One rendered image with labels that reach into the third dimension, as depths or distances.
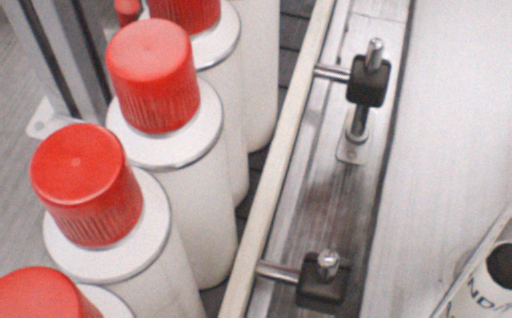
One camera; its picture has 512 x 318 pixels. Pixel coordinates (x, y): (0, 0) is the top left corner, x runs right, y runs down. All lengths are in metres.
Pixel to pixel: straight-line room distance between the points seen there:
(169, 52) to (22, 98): 0.36
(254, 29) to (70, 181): 0.16
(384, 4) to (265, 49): 0.28
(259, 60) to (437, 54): 0.20
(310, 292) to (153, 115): 0.16
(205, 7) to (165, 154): 0.07
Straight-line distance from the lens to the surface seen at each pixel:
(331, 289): 0.35
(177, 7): 0.26
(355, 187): 0.48
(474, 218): 0.43
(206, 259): 0.35
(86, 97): 0.49
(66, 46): 0.44
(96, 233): 0.22
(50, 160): 0.21
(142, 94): 0.22
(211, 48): 0.28
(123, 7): 0.57
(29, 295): 0.19
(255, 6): 0.32
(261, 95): 0.38
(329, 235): 0.46
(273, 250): 0.40
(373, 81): 0.43
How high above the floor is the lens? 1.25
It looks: 55 degrees down
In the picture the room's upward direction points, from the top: 3 degrees clockwise
